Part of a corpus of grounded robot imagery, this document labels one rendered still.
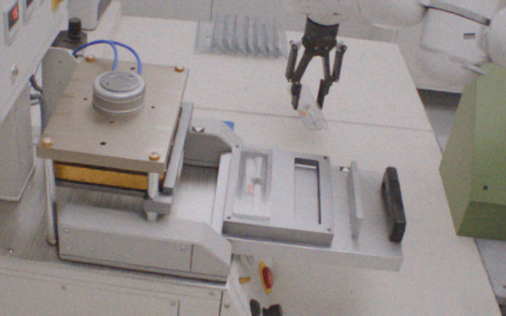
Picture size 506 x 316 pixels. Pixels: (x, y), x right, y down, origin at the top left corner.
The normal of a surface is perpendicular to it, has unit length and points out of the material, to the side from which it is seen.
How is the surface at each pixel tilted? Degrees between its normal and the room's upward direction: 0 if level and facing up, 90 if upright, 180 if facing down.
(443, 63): 76
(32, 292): 90
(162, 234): 0
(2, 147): 90
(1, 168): 90
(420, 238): 0
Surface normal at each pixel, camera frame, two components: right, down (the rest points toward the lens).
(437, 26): -0.71, -0.06
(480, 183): 0.05, -0.18
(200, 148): -0.06, 0.57
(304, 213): 0.11, -0.81
